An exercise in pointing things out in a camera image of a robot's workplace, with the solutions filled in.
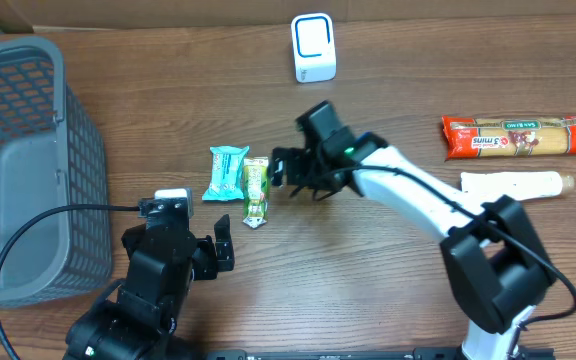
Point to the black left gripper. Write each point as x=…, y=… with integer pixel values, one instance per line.
x=210, y=262

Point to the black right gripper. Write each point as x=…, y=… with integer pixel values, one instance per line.
x=300, y=157

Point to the green snack packet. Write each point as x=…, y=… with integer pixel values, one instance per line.
x=256, y=191

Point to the light blue wipes packet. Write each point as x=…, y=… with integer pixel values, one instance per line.
x=226, y=175

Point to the orange spaghetti packet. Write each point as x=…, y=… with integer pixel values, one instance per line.
x=509, y=137

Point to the white cream tube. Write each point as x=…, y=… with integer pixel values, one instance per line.
x=520, y=186

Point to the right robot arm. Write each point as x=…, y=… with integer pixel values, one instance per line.
x=497, y=267

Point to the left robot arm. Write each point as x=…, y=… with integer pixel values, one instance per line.
x=136, y=317

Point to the white barcode scanner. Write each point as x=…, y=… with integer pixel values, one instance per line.
x=314, y=50

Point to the grey plastic mesh basket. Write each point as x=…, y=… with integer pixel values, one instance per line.
x=55, y=237

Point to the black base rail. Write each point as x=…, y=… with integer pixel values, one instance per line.
x=423, y=353

